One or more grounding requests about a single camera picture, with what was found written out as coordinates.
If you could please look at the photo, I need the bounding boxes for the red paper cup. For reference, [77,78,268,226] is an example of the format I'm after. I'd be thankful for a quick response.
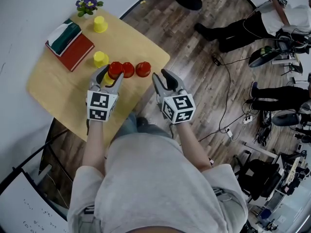
[107,61,125,80]
[135,61,152,78]
[122,62,136,79]

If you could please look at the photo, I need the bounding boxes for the person's right forearm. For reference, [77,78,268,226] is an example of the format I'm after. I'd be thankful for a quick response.
[173,121,212,172]

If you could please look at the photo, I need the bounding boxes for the red hardcover book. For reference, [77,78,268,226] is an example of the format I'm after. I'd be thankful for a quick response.
[46,34,95,72]

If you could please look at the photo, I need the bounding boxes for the person's left forearm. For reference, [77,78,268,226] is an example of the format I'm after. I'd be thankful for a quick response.
[82,120,107,177]

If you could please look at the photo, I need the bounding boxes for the person's black shoe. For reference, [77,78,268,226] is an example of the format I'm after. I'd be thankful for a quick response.
[136,116,149,132]

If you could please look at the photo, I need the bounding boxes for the yellow paper cup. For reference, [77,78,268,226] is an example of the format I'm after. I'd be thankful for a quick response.
[93,51,109,69]
[93,16,109,33]
[103,71,115,86]

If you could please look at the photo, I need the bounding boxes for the person's blue jeans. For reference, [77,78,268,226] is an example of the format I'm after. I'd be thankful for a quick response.
[114,113,173,145]

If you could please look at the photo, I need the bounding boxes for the whiteboard on black stand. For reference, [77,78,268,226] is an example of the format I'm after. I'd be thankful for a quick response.
[0,127,73,233]

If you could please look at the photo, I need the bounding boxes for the person's grey shirt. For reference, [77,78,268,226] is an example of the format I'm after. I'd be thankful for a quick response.
[67,132,248,233]

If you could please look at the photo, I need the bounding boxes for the black mesh office chair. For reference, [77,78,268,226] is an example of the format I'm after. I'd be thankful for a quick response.
[239,158,290,201]

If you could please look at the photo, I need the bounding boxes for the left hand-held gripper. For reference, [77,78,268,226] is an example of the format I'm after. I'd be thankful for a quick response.
[86,65,124,122]

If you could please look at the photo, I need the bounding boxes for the black and white sneakers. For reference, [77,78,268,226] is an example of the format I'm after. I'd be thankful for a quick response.
[257,112,273,145]

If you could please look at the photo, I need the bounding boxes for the green tissue box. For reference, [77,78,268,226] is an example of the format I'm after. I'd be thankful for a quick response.
[45,18,83,57]

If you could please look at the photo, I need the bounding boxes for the potted purple flower plant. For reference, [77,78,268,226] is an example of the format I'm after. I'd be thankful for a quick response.
[75,0,104,18]

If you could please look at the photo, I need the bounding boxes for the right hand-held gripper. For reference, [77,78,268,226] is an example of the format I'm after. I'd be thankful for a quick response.
[152,68,196,125]

